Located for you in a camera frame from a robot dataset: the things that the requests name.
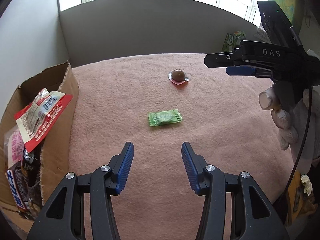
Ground brown jelly cup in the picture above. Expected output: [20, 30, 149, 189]
[168, 69, 189, 85]

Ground green candy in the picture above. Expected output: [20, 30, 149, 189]
[148, 109, 183, 127]

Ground red white snack pouch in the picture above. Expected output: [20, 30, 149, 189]
[14, 88, 73, 152]

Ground snickers bar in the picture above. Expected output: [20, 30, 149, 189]
[7, 167, 30, 213]

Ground packaged sliced bread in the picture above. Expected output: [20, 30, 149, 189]
[3, 125, 24, 170]

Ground black white patterned candy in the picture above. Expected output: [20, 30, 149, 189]
[21, 147, 41, 187]

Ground red walnut date snack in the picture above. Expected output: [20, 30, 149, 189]
[27, 182, 42, 219]

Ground right gloved hand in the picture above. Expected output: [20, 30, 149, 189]
[259, 87, 319, 174]

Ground landscape painting scroll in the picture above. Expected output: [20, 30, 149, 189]
[269, 0, 304, 34]

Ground cardboard box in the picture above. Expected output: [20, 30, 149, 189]
[0, 60, 80, 234]

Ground pink table cloth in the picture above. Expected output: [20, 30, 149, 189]
[69, 54, 293, 239]

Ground white cabinet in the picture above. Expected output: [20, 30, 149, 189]
[1, 0, 69, 113]

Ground black cable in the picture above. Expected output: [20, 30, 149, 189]
[271, 86, 314, 207]

